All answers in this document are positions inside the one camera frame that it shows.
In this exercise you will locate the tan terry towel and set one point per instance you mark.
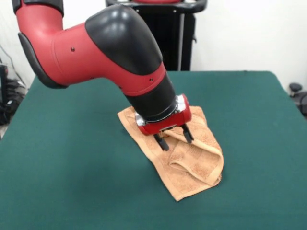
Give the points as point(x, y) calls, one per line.
point(187, 167)

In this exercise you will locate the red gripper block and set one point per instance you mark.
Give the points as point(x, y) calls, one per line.
point(168, 123)

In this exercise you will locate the black equipment pile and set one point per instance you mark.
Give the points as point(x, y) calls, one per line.
point(4, 95)

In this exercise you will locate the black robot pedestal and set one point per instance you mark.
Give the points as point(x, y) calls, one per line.
point(172, 36)

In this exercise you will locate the dark chair base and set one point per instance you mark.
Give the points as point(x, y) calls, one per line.
point(296, 87)

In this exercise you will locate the dark green table cloth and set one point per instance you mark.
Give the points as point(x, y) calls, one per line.
point(72, 155)

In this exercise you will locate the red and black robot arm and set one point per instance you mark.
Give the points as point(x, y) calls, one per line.
point(72, 60)

